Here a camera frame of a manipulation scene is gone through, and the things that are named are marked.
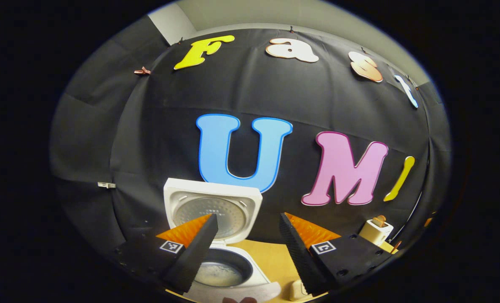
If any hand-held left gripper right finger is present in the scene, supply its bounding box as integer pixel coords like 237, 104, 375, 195
279, 213, 392, 296

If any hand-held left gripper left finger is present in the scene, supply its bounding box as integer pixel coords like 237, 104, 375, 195
114, 213, 219, 294

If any white rice cooker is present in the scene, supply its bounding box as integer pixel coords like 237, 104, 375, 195
163, 178, 282, 303

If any white toaster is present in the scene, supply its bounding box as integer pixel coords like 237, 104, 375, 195
358, 219, 394, 247

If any black backdrop cloth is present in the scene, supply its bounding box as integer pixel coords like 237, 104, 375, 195
50, 15, 452, 270

